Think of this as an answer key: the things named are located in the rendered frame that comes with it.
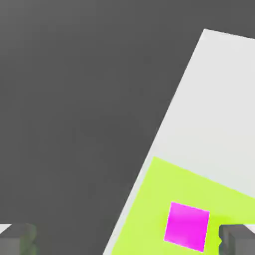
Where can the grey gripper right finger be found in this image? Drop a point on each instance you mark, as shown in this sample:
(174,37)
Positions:
(239,242)

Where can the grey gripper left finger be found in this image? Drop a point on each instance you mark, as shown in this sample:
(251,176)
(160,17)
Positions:
(14,242)

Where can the small magenta cube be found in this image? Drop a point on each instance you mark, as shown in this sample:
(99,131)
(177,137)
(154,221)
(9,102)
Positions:
(186,227)

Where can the large lime green box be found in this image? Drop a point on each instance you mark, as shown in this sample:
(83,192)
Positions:
(151,209)

